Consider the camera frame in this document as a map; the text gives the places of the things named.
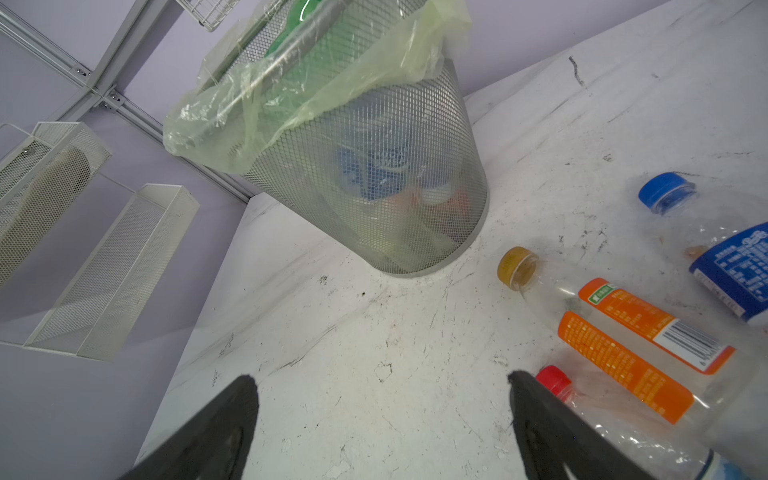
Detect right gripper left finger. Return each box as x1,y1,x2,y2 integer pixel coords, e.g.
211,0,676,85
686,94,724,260
122,375,259,479

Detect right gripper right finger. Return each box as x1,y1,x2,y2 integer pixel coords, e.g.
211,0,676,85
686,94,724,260
508,370,651,479

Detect orange label bottle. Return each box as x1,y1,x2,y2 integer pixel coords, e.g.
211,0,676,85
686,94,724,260
497,246,758,430

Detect red label crushed bottle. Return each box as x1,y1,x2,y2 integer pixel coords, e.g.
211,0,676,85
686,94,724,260
536,365,748,479

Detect blue cap bottle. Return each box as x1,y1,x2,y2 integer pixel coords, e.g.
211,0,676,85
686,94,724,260
638,172,767,326

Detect green soda bottle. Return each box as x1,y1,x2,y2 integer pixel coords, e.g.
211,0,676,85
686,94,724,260
264,0,336,62

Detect mesh waste bin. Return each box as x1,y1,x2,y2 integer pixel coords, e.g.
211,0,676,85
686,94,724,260
200,1,489,276

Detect white mesh lower shelf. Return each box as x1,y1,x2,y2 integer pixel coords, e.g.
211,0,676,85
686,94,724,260
22,183,199,361

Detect white mesh shelf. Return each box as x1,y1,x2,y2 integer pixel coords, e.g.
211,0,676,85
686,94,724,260
22,183,199,361
1,121,112,283

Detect white mesh upper shelf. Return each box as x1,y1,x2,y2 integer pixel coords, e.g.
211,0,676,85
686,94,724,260
1,121,112,283

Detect white wire wall basket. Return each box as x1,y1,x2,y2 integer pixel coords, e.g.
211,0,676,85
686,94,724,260
176,0,239,32

